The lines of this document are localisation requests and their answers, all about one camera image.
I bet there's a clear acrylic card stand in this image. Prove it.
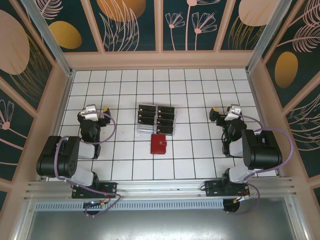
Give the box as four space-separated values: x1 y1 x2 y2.
136 102 177 137

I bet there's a red leather card holder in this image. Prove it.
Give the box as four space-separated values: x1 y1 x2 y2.
149 133 168 155

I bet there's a grey metal sheet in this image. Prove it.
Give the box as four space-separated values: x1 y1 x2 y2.
14 196 311 240

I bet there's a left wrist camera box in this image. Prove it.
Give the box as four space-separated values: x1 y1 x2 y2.
81 104 100 121

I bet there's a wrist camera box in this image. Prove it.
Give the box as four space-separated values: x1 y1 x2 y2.
81 104 100 121
226 104 242 121

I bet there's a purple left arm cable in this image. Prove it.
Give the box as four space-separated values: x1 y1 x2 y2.
53 111 123 217

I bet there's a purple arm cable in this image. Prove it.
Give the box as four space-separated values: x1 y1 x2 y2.
53 111 123 217
226 111 295 216

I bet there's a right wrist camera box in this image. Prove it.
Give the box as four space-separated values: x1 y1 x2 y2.
226 104 242 121

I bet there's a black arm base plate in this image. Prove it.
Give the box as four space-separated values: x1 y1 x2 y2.
71 182 118 200
204 180 251 198

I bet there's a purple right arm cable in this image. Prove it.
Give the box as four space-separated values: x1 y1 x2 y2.
226 111 295 216

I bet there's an aluminium mounting rail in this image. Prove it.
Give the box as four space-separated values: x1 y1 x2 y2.
23 176 298 200

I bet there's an aluminium corner post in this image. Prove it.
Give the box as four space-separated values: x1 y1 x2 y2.
21 0 76 76
246 0 291 75

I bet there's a grey slotted cable duct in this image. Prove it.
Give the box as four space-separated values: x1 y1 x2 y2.
34 199 225 211

